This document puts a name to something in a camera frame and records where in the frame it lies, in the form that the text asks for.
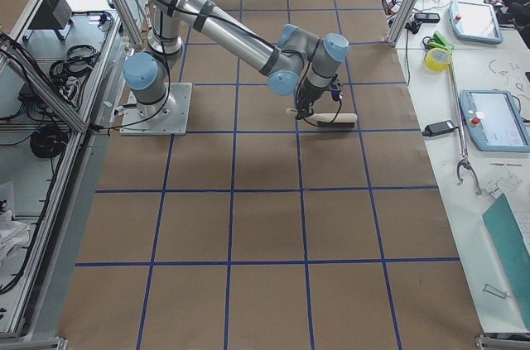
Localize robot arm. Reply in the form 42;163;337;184
152;0;357;127

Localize near teach pendant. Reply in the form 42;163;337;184
460;90;529;153

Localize metal reacher grabber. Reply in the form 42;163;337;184
448;63;482;196

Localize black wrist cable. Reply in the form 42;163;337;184
293;72;345;130

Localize teal cutting mat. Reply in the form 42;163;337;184
483;194;529;328

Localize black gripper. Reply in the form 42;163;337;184
295;78;342;119

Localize green clamp tool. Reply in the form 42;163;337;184
422;31;454;54

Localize beige hand brush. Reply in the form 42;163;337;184
286;108;358;129

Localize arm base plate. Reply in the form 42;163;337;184
119;82;193;136

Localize far teach pendant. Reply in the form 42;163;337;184
448;1;504;45

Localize teach pendant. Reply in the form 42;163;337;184
460;90;529;153
448;1;504;45

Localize yellow tape roll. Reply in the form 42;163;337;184
424;48;451;72

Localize black power adapter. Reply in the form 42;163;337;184
422;120;457;137

